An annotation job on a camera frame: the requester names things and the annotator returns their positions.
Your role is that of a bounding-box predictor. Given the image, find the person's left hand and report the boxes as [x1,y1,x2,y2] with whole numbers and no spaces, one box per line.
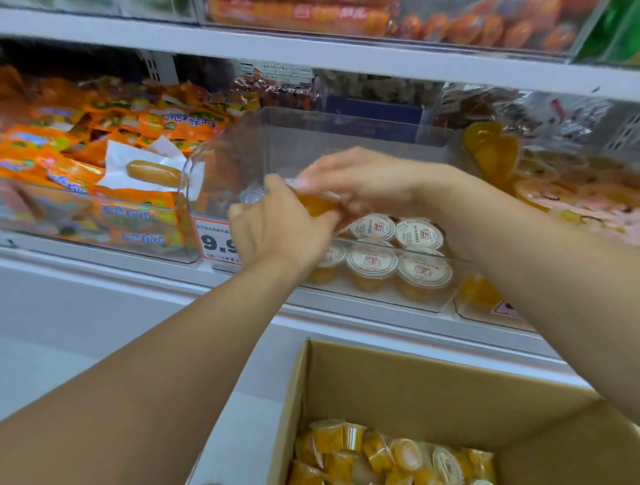
[227,173,342,278]

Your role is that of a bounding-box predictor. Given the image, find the person's right hand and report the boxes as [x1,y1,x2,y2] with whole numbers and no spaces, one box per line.
[293,146,453,221]

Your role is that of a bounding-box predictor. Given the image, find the yellow jelly cup white lid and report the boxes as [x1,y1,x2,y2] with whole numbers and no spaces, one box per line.
[295,192,342,219]

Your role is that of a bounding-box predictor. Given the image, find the cluster of white-lid jelly cups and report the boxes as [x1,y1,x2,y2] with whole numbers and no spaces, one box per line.
[305,213,455,300]

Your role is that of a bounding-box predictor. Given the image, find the pile of yellow jelly cups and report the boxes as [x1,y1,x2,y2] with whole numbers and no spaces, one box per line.
[287,418,499,485]

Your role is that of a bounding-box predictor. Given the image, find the brown cardboard box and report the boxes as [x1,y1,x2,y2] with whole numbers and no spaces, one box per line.
[267,339,640,485]

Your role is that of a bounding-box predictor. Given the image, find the person's left forearm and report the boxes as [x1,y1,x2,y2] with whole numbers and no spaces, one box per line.
[0,259,301,485]

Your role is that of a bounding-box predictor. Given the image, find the person's right forearm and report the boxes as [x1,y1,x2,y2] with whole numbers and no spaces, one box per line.
[425,165,640,426]

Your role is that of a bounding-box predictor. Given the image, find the crumpled clear plastic bag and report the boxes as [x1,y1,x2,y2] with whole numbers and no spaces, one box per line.
[239,182,269,206]

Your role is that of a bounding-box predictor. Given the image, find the orange white price tag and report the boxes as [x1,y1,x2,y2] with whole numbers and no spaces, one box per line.
[192,215,241,266]
[491,299,523,320]

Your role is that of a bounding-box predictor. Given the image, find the dark blue card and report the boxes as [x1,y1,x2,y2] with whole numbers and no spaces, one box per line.
[325,95,426,143]

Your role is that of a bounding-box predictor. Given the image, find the pile of brown sachets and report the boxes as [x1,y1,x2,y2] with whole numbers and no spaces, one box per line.
[439,87,551,131]

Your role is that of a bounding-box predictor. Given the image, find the pile of red snack packets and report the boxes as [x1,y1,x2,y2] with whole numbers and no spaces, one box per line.
[229,75,316,111]

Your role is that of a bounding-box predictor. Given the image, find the white sausage packet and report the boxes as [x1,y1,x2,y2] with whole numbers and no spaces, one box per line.
[97,135,206,201]

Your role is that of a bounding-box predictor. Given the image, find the pile of silver foil packets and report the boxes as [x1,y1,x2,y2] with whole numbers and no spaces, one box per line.
[525,95,640,156]

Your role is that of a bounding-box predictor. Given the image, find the pile of orange snack packets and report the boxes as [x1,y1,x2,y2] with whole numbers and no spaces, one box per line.
[0,65,261,248]

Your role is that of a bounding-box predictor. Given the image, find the green sausage packet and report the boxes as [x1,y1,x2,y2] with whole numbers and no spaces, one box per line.
[575,0,640,66]

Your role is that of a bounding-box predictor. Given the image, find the white wire mesh panel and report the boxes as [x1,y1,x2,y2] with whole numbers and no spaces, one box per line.
[599,115,640,156]

